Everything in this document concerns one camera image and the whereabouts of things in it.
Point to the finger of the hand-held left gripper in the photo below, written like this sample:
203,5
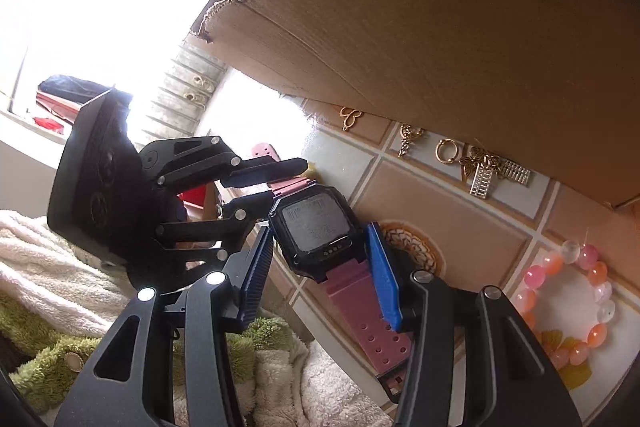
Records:
210,222
265,171

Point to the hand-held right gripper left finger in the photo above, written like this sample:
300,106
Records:
255,279

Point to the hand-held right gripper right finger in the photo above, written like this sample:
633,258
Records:
385,279

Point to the digital wrist watch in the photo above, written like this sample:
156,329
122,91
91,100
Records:
312,227

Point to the cardboard box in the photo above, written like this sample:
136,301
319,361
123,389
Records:
425,32

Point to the white fleece cloth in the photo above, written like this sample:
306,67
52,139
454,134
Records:
40,257

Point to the patterned tile print tablecloth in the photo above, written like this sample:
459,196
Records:
450,207

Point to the gold butterfly pendant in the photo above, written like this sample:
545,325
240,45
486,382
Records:
351,116

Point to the dark cloth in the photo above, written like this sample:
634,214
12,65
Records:
70,86

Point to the grey ribbed panel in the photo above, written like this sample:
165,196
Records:
180,97

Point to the silver tag charm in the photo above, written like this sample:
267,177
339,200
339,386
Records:
481,182

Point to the gold hook charm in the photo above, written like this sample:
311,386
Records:
407,142

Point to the green fuzzy cloth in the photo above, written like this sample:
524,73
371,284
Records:
45,367

